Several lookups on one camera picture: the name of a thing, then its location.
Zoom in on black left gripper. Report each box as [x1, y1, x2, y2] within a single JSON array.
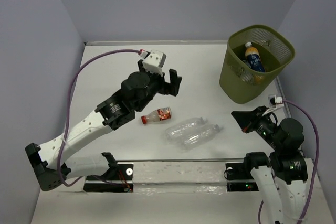
[[139, 60, 184, 112]]

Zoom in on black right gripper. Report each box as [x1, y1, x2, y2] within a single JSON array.
[[230, 104, 282, 150]]

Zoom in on red cap red label bottle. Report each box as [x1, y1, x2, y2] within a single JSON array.
[[141, 107, 172, 125]]

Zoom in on clear bottle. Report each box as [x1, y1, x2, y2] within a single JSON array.
[[164, 116, 208, 142], [179, 124, 224, 152]]

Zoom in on orange juice bottle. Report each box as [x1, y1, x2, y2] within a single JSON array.
[[245, 42, 266, 84]]

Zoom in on small black cap bottle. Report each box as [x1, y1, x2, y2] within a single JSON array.
[[239, 60, 256, 85]]

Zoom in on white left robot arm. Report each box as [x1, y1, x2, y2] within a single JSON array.
[[25, 60, 182, 191]]

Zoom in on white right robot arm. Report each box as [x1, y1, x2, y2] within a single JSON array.
[[231, 106, 308, 223]]

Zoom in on green mesh waste bin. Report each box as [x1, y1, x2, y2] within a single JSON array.
[[219, 25, 295, 104]]

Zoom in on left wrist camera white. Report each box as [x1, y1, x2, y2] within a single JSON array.
[[139, 49, 166, 76]]

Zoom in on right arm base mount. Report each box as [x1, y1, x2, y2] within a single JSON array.
[[223, 163, 259, 193]]

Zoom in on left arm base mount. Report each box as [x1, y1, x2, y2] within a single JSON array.
[[83, 152, 134, 193]]

